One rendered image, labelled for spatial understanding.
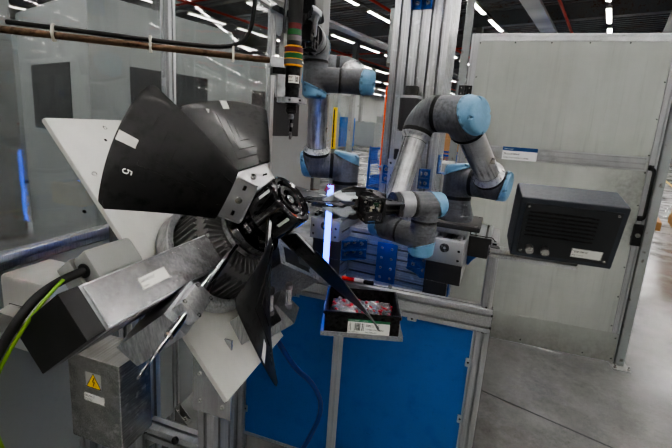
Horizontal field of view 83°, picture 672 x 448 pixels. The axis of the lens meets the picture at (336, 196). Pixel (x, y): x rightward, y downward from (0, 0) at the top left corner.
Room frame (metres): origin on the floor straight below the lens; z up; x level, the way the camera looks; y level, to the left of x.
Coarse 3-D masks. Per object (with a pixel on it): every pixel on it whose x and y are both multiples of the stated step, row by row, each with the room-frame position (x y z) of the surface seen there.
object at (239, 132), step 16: (192, 112) 0.95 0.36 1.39; (224, 112) 0.99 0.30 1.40; (240, 112) 1.01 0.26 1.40; (256, 112) 1.04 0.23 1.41; (208, 128) 0.94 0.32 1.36; (224, 128) 0.95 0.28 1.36; (240, 128) 0.96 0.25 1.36; (256, 128) 0.98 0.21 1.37; (224, 144) 0.92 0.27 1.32; (240, 144) 0.92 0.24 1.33; (256, 144) 0.94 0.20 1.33; (240, 160) 0.89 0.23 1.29; (256, 160) 0.90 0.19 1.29
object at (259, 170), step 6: (252, 168) 0.89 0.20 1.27; (258, 168) 0.89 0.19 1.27; (264, 168) 0.89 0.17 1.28; (240, 174) 0.88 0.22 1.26; (246, 174) 0.88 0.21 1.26; (258, 174) 0.88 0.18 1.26; (270, 174) 0.88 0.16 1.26; (252, 180) 0.87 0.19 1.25; (258, 180) 0.87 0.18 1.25; (264, 180) 0.87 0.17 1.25; (258, 186) 0.86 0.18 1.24
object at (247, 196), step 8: (240, 184) 0.77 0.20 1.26; (248, 184) 0.78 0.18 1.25; (232, 192) 0.76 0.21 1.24; (240, 192) 0.77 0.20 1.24; (248, 192) 0.78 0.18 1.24; (232, 200) 0.76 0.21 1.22; (248, 200) 0.79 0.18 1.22; (224, 208) 0.75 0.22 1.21; (232, 208) 0.76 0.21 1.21; (240, 208) 0.77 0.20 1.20; (224, 216) 0.75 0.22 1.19; (232, 216) 0.76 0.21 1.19; (240, 216) 0.77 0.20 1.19
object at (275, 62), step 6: (270, 60) 0.89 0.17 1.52; (276, 60) 0.90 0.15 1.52; (282, 60) 0.90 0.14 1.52; (270, 66) 0.90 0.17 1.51; (276, 66) 0.90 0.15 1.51; (282, 66) 0.90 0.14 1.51; (270, 72) 0.92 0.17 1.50; (276, 72) 0.89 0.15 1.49; (282, 72) 0.90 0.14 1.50; (276, 78) 0.91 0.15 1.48; (282, 78) 0.90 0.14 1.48; (276, 84) 0.91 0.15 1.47; (282, 84) 0.90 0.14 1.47; (276, 90) 0.90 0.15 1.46; (282, 90) 0.90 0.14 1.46; (276, 96) 0.91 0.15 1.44; (282, 96) 0.90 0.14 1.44; (282, 102) 0.92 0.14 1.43; (288, 102) 0.90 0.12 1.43; (294, 102) 0.89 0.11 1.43; (300, 102) 0.90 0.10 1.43; (306, 102) 0.92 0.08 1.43
